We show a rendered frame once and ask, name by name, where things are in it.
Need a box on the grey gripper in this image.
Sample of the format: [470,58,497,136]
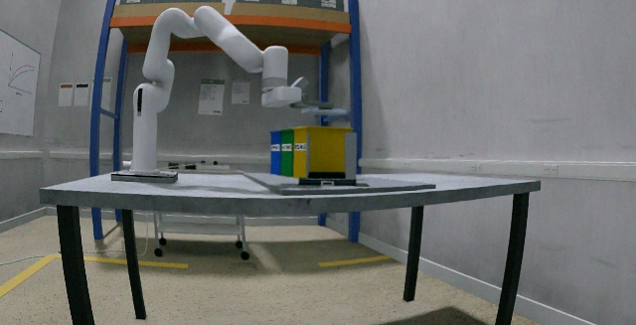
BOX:
[261,86,334,110]

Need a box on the yellow recycle bin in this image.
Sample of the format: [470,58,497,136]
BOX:
[292,126,354,179]

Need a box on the green open-top bin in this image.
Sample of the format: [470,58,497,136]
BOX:
[280,128,294,178]

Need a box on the blue bin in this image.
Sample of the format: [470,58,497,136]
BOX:
[269,130,281,176]

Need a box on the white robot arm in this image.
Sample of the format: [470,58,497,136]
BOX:
[123,6,288,174]

